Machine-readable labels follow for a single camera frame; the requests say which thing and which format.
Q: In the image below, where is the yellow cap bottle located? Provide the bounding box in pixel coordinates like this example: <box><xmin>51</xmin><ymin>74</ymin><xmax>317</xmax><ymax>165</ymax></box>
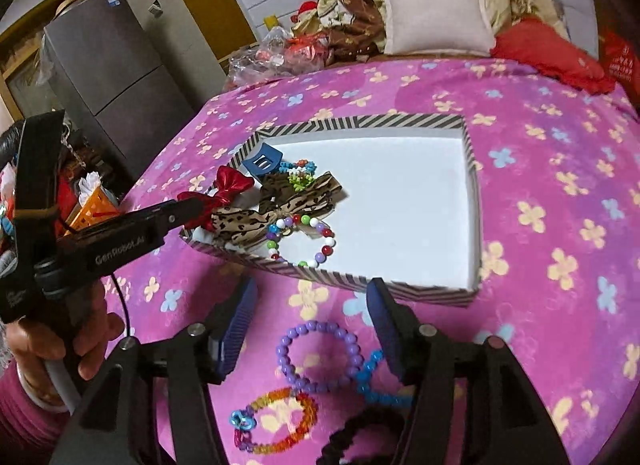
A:
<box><xmin>264</xmin><ymin>14</ymin><xmax>280</xmax><ymax>31</ymax></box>

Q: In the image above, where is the blue hair claw clip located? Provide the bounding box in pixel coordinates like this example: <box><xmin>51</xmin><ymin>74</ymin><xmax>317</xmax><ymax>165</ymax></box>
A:
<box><xmin>242</xmin><ymin>142</ymin><xmax>283</xmax><ymax>182</ymax></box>

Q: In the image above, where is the leopard print bow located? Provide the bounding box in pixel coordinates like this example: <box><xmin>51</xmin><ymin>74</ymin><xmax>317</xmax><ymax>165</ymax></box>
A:
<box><xmin>210</xmin><ymin>173</ymin><xmax>343</xmax><ymax>247</ymax></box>

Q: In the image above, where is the red satin bow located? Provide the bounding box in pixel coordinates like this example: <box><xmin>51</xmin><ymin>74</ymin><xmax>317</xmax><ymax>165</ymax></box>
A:
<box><xmin>177</xmin><ymin>165</ymin><xmax>255</xmax><ymax>231</ymax></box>

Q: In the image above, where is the purple bead bracelet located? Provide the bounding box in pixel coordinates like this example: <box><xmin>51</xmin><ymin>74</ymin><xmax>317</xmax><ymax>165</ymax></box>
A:
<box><xmin>274</xmin><ymin>320</ymin><xmax>366</xmax><ymax>395</ymax></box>

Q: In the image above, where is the black scrunchie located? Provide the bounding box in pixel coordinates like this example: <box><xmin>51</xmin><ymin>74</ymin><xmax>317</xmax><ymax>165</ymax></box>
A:
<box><xmin>316</xmin><ymin>405</ymin><xmax>405</xmax><ymax>465</ymax></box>

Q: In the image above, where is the multicolour bead bracelet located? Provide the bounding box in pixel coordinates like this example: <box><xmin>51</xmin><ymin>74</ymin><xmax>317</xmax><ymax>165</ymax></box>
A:
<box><xmin>264</xmin><ymin>212</ymin><xmax>338</xmax><ymax>268</ymax></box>

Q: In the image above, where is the orange plastic basket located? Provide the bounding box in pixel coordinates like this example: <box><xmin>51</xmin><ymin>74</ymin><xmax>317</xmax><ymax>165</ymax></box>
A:
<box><xmin>66</xmin><ymin>187</ymin><xmax>119</xmax><ymax>230</ymax></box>

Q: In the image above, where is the blue bead bracelet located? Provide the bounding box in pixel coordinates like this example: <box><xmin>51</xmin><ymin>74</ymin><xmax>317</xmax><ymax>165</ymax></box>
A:
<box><xmin>354</xmin><ymin>348</ymin><xmax>417</xmax><ymax>409</ymax></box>

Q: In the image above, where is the red cushion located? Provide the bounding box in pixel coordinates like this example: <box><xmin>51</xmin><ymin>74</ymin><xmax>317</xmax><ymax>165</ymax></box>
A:
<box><xmin>490</xmin><ymin>17</ymin><xmax>616</xmax><ymax>95</ymax></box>

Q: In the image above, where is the black cable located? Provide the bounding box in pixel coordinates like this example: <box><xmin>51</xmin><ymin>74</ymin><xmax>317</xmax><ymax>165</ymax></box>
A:
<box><xmin>108</xmin><ymin>271</ymin><xmax>132</xmax><ymax>339</ymax></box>

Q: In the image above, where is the grey refrigerator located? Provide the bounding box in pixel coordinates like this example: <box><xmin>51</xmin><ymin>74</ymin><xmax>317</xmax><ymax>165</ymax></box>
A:
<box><xmin>43</xmin><ymin>0</ymin><xmax>194</xmax><ymax>180</ymax></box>

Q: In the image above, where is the clear plastic bag pile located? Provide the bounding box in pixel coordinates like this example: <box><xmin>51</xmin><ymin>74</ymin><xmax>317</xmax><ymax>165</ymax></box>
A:
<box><xmin>224</xmin><ymin>26</ymin><xmax>329</xmax><ymax>92</ymax></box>

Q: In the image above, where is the red shopping bag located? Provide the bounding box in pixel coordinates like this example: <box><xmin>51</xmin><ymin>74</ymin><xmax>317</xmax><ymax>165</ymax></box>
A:
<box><xmin>599</xmin><ymin>29</ymin><xmax>639</xmax><ymax>108</ymax></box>

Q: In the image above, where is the person left hand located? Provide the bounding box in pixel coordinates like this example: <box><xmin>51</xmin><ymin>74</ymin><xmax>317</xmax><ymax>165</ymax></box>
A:
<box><xmin>6</xmin><ymin>281</ymin><xmax>125</xmax><ymax>407</ymax></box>

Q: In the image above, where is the colourful flower hair tie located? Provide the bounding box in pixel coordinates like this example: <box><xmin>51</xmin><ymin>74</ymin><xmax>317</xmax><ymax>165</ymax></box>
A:
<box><xmin>276</xmin><ymin>158</ymin><xmax>319</xmax><ymax>194</ymax></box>

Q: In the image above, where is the santa plush toy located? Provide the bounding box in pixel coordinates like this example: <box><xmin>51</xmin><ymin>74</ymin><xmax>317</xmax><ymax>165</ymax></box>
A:
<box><xmin>291</xmin><ymin>0</ymin><xmax>321</xmax><ymax>36</ymax></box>

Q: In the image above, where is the rainbow bead bracelet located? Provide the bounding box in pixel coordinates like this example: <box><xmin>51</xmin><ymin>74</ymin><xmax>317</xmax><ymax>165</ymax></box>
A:
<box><xmin>228</xmin><ymin>386</ymin><xmax>320</xmax><ymax>455</ymax></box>

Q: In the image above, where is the striped white tray box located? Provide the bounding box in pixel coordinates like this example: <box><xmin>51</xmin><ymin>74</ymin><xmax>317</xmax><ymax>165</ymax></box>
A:
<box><xmin>181</xmin><ymin>113</ymin><xmax>483</xmax><ymax>305</ymax></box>

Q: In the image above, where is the white small pillow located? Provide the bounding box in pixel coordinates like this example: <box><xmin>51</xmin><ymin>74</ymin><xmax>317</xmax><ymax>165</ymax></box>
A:
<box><xmin>383</xmin><ymin>0</ymin><xmax>496</xmax><ymax>57</ymax></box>

